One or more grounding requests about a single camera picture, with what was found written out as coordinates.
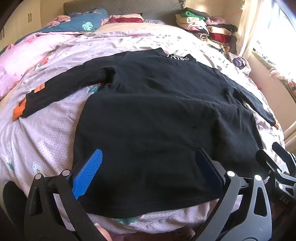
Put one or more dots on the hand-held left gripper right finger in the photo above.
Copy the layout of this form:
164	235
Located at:
208	173

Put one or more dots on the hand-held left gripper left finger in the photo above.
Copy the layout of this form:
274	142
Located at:
89	170

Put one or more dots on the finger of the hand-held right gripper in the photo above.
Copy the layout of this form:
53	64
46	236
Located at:
285	154
266	161

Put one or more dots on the black long-sleeve shirt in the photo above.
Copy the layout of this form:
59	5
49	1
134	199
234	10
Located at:
150	115

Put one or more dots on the pile of folded clothes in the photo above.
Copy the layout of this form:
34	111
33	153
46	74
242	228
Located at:
208	30

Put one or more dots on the person's left hand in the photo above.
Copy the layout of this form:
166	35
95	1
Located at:
104	233

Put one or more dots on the strawberry print quilt cover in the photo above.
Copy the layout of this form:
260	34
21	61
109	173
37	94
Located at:
46	139

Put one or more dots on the floral cloth on window sill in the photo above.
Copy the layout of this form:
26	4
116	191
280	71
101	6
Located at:
284	77

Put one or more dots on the purple cloth in pale bag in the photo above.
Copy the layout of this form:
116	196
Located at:
239	62

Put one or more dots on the window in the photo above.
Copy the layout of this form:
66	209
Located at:
277	46

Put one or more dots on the pink blanket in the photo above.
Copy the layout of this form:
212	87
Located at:
20	60

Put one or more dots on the cream curtain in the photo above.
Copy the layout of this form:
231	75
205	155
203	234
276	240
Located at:
254	25

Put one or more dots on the blue leaf print quilt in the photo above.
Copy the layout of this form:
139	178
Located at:
76	23

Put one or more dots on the beige bed sheet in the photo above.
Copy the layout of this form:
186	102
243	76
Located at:
143	29

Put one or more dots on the red and pink pillow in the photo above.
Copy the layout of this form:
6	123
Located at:
126	19

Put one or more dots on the blue patterned pillow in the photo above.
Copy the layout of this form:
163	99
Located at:
155	21

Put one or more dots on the cream wardrobe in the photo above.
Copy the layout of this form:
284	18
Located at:
20	20

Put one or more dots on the grey padded headboard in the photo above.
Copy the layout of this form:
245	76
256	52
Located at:
138	8

